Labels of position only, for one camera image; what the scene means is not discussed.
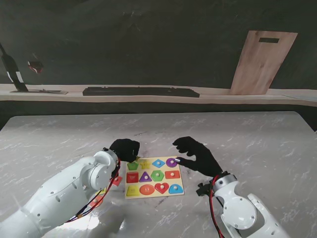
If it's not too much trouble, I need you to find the yellow wooden shape puzzle board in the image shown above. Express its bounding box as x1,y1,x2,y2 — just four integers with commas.
125,156,186,200

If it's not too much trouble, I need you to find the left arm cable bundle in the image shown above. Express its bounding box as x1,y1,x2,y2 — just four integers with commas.
64,158,122,223

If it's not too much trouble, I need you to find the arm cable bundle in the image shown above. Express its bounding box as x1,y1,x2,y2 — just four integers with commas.
209,176,226,238
64,158,122,223

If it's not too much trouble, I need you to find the light wooden shelf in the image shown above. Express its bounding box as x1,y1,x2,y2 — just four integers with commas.
0,83,317,108

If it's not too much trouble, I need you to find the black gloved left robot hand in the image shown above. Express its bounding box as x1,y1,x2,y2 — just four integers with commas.
108,138,140,163

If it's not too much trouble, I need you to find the orange rectangle puzzle piece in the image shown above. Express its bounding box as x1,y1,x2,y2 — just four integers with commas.
164,170,181,180

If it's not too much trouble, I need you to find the purple triangle puzzle piece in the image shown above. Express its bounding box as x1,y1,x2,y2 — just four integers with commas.
139,171,153,183

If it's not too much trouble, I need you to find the orange oval puzzle piece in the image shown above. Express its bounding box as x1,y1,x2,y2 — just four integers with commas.
89,195,104,209

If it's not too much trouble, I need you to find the blue semicircle puzzle piece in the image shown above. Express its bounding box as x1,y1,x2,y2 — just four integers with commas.
168,183,185,195

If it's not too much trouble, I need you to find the dark wine bottle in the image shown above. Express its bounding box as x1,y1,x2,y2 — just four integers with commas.
0,42,29,92

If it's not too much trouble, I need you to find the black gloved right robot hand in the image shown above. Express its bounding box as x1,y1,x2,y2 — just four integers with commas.
172,136,223,179

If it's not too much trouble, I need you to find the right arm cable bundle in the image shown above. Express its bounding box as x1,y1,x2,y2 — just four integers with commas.
209,176,226,238

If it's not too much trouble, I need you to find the green hexagon puzzle piece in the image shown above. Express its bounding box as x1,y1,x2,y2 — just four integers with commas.
150,170,165,182

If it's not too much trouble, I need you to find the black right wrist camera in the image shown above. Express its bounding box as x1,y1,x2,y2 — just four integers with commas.
195,182,212,197

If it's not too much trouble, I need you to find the flat tray under bottle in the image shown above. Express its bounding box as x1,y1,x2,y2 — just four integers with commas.
9,89,69,95

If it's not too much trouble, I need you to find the red wine glass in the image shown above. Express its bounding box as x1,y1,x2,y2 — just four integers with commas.
26,53,45,75

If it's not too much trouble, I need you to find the wooden cutting board with slot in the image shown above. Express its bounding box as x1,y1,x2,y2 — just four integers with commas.
227,30,299,96

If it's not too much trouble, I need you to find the red heart puzzle piece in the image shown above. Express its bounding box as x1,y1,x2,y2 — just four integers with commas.
154,182,170,194

